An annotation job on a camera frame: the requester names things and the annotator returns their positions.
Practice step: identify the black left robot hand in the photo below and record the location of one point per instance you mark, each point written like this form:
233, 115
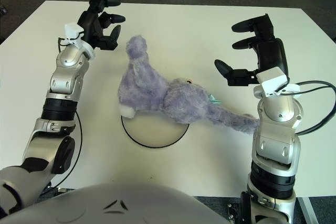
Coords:
97, 27

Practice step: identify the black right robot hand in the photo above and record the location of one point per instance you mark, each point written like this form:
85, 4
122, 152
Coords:
270, 56

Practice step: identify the purple plush doll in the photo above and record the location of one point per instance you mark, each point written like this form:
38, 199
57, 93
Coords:
170, 100

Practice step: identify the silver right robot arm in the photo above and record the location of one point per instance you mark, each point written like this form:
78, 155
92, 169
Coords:
275, 140

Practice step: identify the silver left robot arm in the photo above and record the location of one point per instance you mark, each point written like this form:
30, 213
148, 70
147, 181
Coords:
60, 90

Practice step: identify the white plate with black rim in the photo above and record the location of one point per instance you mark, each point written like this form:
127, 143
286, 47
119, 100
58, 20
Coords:
155, 132

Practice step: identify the white table leg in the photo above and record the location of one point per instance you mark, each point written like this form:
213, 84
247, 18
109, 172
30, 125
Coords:
305, 211

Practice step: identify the grey robot torso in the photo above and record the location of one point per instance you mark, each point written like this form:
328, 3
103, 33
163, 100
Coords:
118, 203

